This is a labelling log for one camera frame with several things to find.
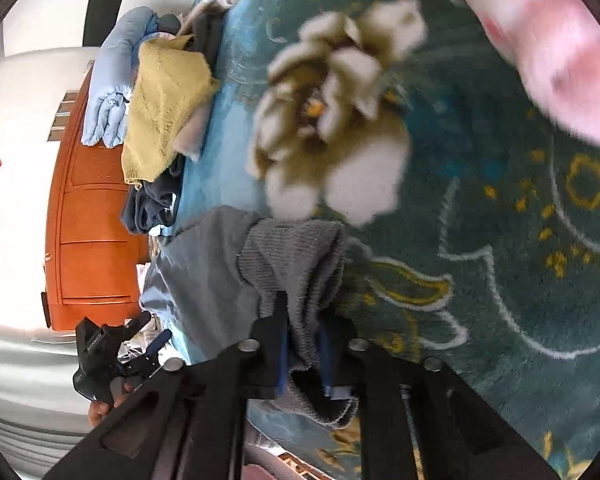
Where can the pale pink fleece garment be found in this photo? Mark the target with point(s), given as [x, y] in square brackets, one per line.
[192, 132]

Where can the dark grey zip hoodie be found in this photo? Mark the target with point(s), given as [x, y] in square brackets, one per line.
[150, 205]

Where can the person's left hand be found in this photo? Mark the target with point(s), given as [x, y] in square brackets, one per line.
[100, 412]

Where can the light blue folded quilt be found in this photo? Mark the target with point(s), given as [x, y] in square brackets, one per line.
[111, 90]

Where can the teal floral bed blanket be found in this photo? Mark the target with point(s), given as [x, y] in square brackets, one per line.
[480, 210]

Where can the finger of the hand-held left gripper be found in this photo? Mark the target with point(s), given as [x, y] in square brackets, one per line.
[159, 342]
[139, 325]

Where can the orange wooden headboard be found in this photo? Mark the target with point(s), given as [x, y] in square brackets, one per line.
[95, 260]

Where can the mustard knitted sweater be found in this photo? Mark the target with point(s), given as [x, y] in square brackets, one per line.
[165, 100]

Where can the white and black wardrobe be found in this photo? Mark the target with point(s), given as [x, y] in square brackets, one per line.
[45, 15]

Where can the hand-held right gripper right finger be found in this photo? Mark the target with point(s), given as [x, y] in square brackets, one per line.
[330, 355]

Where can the grey sweatshirt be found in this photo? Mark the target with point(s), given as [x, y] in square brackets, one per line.
[215, 270]

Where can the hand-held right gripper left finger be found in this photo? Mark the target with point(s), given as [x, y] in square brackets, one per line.
[280, 355]

